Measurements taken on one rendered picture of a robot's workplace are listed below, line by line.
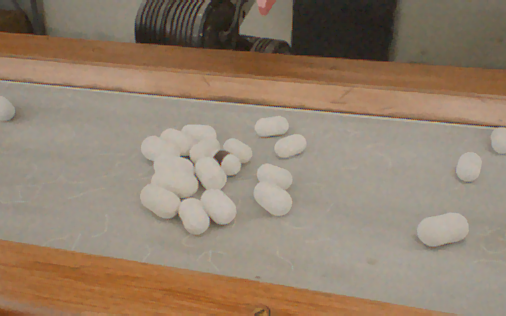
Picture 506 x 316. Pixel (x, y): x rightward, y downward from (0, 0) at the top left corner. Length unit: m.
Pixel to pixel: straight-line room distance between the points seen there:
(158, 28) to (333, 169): 0.47
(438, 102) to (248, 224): 0.28
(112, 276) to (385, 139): 0.31
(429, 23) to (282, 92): 1.94
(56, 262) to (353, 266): 0.19
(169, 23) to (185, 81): 0.24
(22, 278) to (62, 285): 0.03
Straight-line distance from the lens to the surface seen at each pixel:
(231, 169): 0.45
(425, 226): 0.39
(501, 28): 2.53
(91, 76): 0.68
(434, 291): 0.37
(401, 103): 0.59
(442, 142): 0.55
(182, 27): 0.85
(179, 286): 0.32
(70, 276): 0.34
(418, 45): 2.53
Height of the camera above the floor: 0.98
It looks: 29 degrees down
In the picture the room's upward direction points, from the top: straight up
